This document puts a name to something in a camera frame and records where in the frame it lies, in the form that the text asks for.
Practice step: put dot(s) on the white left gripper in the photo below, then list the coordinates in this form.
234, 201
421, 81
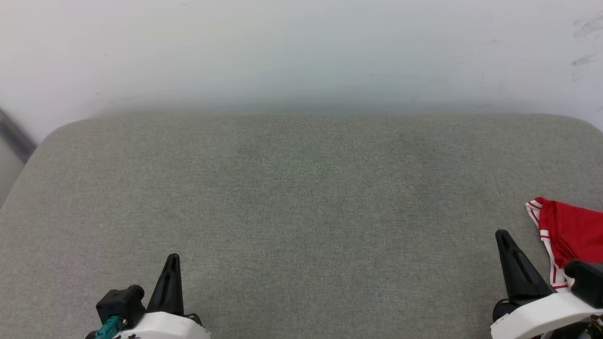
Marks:
160, 327

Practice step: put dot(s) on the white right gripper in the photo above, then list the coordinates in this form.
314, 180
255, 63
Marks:
541, 318

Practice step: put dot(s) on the red and white garment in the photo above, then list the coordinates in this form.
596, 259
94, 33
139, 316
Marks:
572, 230

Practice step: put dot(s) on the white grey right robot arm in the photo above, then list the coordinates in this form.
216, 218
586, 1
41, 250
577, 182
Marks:
582, 330

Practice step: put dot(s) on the dark grey baseboard strip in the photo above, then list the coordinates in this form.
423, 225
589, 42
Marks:
16, 136

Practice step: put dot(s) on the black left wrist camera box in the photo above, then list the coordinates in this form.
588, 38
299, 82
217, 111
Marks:
121, 303

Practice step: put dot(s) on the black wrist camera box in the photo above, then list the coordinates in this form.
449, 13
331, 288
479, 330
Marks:
121, 303
589, 282

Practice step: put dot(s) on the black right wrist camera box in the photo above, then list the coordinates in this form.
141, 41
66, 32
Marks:
589, 282

